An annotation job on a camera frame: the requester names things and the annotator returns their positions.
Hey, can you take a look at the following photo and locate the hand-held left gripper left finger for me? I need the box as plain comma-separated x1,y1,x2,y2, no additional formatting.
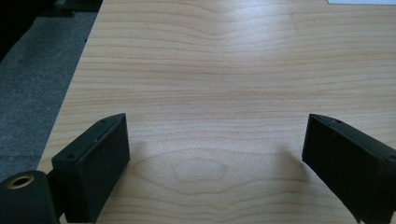
50,112,131,224

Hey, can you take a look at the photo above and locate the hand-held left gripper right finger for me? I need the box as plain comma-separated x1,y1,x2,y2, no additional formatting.
301,113,396,224

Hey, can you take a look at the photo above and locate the dark metal stand base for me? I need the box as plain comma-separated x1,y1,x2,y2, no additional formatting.
38,0,104,19

